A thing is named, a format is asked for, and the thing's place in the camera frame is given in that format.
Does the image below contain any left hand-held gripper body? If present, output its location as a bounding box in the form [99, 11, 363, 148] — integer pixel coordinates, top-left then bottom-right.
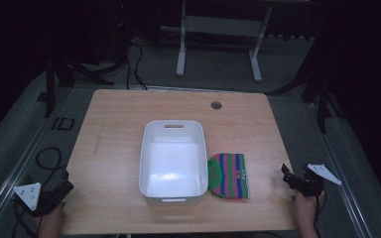
[12, 181, 67, 218]

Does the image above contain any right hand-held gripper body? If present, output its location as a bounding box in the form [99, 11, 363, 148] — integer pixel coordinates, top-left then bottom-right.
[290, 163, 342, 198]

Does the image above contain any person's right hand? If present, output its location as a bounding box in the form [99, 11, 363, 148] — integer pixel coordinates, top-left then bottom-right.
[293, 189, 327, 226]

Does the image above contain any person's left hand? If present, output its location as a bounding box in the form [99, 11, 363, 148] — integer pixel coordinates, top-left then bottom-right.
[34, 201, 65, 230]

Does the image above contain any striped folded cloth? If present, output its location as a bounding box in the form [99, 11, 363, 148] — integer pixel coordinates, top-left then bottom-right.
[206, 152, 251, 202]

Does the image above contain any black tripod stand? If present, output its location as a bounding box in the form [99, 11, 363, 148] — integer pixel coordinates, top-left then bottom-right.
[266, 19, 346, 134]
[36, 49, 128, 119]

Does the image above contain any white plastic bin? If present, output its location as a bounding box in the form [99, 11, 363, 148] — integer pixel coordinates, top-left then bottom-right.
[138, 119, 209, 205]

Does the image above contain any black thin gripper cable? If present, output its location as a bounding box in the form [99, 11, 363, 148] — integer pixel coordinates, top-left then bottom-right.
[312, 190, 327, 238]

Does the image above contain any black looped gripper cable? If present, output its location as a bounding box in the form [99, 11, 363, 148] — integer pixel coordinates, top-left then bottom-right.
[11, 146, 64, 238]

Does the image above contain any aluminium floor rail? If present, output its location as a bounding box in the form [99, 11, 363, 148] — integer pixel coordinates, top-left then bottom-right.
[0, 86, 75, 238]
[305, 101, 375, 238]

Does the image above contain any black floor cable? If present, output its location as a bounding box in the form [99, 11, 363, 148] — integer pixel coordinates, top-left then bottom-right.
[124, 39, 149, 91]

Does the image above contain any white metal desk frame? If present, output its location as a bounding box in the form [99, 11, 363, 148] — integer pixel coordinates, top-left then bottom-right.
[160, 0, 311, 83]

